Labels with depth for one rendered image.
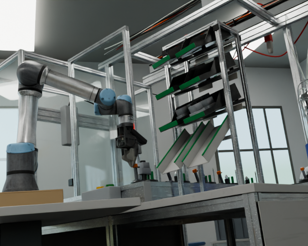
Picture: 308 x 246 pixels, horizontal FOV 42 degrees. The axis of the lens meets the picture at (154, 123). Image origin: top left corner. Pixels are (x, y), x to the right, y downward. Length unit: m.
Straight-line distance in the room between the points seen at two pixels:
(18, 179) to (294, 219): 1.10
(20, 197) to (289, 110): 5.70
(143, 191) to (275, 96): 5.25
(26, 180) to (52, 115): 1.37
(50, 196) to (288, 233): 0.91
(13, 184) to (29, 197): 0.12
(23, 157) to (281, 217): 1.06
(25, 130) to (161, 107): 4.10
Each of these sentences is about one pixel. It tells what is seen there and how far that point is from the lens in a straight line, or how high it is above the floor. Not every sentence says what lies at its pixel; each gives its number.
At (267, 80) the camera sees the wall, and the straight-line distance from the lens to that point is 6.91.
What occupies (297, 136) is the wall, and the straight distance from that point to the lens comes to 6.87.
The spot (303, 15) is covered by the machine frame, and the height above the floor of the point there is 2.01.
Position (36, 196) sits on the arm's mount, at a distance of 1.70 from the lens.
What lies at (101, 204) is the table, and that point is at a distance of 1.40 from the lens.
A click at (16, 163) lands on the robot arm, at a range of 1.80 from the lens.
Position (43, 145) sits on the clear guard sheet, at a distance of 3.33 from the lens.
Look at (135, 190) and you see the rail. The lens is 1.84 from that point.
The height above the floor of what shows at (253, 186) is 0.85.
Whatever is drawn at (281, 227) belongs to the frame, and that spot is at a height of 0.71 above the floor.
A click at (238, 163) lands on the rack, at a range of 1.75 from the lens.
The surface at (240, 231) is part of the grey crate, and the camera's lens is 3.90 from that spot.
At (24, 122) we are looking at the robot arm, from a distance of 2.01.
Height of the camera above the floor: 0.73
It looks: 15 degrees up
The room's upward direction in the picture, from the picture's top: 6 degrees counter-clockwise
